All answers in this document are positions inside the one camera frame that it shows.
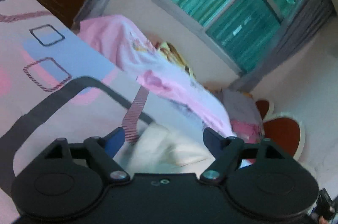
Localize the cream quilted puffer jacket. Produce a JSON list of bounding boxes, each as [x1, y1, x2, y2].
[[114, 123, 215, 176]]

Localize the pile of grey pink clothes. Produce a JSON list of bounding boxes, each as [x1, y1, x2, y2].
[[211, 88, 264, 144]]

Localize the red white scalloped headboard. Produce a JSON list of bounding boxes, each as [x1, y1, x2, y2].
[[255, 99, 306, 160]]

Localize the patterned pink blue bedsheet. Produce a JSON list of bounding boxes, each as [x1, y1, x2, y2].
[[0, 0, 159, 223]]

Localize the pink folded blanket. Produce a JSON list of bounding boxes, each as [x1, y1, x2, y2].
[[78, 15, 234, 137]]

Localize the yellow patterned pillow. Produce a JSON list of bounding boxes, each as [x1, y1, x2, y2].
[[155, 42, 196, 79]]

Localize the grey curtain right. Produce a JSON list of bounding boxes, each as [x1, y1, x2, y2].
[[229, 0, 336, 92]]

